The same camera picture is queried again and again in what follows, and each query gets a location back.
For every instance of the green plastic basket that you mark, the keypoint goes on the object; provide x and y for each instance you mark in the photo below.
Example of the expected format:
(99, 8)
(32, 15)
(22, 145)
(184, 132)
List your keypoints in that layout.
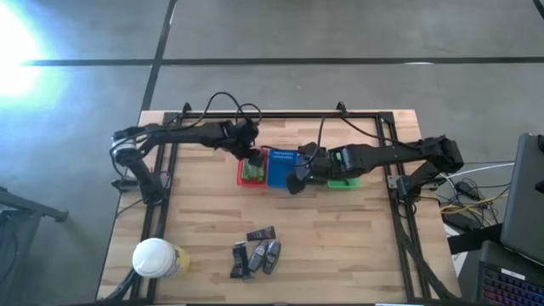
(340, 184)

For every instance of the black backlit keyboard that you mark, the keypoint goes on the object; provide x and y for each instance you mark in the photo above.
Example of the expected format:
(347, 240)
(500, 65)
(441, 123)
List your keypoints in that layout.
(510, 287)

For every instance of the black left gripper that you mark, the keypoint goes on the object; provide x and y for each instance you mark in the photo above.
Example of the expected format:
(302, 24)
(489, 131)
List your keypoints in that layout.
(244, 137)

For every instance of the black plastic basket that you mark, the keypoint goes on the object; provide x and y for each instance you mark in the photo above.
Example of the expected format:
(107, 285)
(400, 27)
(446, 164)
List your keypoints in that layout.
(321, 184)

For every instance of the grey laptop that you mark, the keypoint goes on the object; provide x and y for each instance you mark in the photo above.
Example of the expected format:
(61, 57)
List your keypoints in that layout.
(525, 200)

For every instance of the blue plastic basket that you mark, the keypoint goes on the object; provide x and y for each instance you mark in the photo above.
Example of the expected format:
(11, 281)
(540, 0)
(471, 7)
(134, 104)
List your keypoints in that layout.
(278, 173)

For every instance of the black metal table frame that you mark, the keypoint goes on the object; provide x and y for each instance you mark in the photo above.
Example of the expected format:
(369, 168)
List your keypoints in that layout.
(289, 115)

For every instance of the black metal stand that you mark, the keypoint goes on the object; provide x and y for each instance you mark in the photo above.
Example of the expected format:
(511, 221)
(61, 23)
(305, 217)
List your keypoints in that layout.
(30, 208)

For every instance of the black power brick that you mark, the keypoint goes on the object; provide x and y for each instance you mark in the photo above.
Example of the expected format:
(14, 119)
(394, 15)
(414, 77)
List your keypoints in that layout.
(457, 221)

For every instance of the black travel tube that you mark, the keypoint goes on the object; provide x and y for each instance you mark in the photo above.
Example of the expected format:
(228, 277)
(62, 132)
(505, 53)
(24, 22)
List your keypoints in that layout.
(240, 260)
(261, 234)

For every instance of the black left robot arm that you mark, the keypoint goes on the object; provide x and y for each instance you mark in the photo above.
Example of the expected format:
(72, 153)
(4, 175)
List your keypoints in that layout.
(187, 134)

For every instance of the red plastic basket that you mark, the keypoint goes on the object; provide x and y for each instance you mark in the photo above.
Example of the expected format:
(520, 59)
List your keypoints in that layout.
(251, 183)

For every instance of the small green toiletry pack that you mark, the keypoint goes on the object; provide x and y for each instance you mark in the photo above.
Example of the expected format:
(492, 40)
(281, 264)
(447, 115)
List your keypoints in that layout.
(261, 173)
(254, 172)
(247, 171)

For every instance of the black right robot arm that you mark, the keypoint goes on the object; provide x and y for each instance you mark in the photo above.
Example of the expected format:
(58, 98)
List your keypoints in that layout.
(382, 155)

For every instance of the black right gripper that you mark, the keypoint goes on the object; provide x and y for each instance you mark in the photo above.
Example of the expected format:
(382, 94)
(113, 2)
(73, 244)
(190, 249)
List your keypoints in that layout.
(319, 161)

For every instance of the white-lidded yellow wipes canister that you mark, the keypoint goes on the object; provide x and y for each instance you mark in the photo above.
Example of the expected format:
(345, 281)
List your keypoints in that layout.
(156, 257)

